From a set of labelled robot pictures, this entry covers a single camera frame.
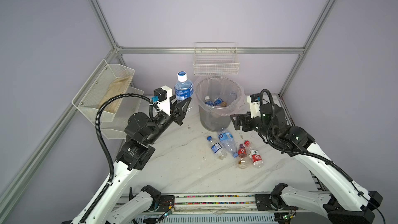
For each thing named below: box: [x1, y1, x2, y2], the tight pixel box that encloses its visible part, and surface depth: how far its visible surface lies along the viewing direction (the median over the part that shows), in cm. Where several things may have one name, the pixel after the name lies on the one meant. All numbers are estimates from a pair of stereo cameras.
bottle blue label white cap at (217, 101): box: [204, 95, 224, 107], surface depth 100 cm
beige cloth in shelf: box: [97, 75, 133, 114], surface depth 84 cm
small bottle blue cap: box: [206, 135, 227, 160], surface depth 89 cm
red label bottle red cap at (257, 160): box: [244, 140, 264, 169], surface depth 85 cm
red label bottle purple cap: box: [237, 143, 248, 159], surface depth 90 cm
